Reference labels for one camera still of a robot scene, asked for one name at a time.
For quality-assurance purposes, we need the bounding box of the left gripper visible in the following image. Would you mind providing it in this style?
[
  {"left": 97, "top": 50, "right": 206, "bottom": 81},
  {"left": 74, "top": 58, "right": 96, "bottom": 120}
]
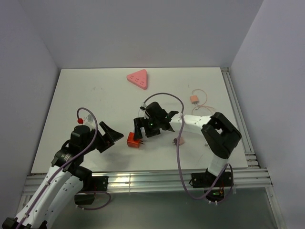
[{"left": 81, "top": 121, "right": 123, "bottom": 154}]

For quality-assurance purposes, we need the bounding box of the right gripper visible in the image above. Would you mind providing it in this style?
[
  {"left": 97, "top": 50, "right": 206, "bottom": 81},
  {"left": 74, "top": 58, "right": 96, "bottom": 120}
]
[{"left": 133, "top": 116, "right": 161, "bottom": 141}]

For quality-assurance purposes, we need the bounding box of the red cube socket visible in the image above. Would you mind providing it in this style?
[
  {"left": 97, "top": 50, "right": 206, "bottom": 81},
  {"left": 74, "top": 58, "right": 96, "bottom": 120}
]
[{"left": 126, "top": 132, "right": 142, "bottom": 148}]

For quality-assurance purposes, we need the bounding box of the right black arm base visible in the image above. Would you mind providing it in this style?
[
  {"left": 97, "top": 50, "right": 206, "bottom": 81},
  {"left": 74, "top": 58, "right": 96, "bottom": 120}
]
[{"left": 189, "top": 171, "right": 234, "bottom": 202}]

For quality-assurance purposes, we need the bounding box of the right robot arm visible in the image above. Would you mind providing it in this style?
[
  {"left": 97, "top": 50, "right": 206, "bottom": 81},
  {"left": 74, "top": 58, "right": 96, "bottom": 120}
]
[{"left": 133, "top": 102, "right": 242, "bottom": 186}]

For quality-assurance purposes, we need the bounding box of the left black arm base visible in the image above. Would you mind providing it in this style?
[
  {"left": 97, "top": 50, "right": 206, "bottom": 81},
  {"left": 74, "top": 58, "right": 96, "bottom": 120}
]
[{"left": 74, "top": 176, "right": 111, "bottom": 206}]

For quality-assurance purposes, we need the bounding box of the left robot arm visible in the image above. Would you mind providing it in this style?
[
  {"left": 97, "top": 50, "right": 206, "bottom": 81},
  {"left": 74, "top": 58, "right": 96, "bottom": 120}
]
[{"left": 2, "top": 122, "right": 123, "bottom": 229}]

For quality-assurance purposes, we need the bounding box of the brown pink charger plug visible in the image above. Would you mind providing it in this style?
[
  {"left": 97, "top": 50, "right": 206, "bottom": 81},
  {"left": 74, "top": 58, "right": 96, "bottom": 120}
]
[{"left": 172, "top": 137, "right": 185, "bottom": 146}]

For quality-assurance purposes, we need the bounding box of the orange pink charger plug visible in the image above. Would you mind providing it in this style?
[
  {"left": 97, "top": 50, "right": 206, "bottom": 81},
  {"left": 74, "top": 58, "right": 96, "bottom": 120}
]
[{"left": 190, "top": 95, "right": 199, "bottom": 105}]

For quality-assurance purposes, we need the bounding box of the pink triangular power strip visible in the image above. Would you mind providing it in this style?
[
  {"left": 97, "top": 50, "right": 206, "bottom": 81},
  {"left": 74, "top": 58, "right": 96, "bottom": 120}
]
[{"left": 126, "top": 69, "right": 148, "bottom": 90}]

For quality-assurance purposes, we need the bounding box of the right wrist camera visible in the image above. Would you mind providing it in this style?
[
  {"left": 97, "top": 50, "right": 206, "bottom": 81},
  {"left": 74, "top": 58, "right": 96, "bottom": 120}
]
[{"left": 139, "top": 103, "right": 148, "bottom": 118}]

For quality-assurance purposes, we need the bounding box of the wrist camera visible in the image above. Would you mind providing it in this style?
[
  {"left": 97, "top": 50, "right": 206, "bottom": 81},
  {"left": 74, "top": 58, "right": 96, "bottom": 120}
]
[
  {"left": 77, "top": 114, "right": 96, "bottom": 130},
  {"left": 139, "top": 103, "right": 148, "bottom": 118}
]

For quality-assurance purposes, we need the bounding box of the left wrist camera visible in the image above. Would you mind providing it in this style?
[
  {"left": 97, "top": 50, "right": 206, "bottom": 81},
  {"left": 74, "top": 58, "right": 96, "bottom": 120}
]
[{"left": 77, "top": 114, "right": 96, "bottom": 130}]

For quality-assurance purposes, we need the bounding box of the aluminium front rail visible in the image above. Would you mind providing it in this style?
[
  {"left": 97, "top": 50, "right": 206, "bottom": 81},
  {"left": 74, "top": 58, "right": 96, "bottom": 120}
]
[{"left": 22, "top": 167, "right": 273, "bottom": 196}]

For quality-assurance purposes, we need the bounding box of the aluminium rail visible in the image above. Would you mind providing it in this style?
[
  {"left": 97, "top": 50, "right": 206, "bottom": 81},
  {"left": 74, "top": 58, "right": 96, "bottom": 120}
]
[
  {"left": 22, "top": 167, "right": 273, "bottom": 196},
  {"left": 221, "top": 67, "right": 287, "bottom": 229}
]

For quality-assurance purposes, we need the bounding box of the aluminium right rail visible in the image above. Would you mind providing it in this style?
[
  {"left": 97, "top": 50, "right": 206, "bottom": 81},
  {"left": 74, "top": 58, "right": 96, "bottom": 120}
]
[{"left": 221, "top": 67, "right": 287, "bottom": 229}]

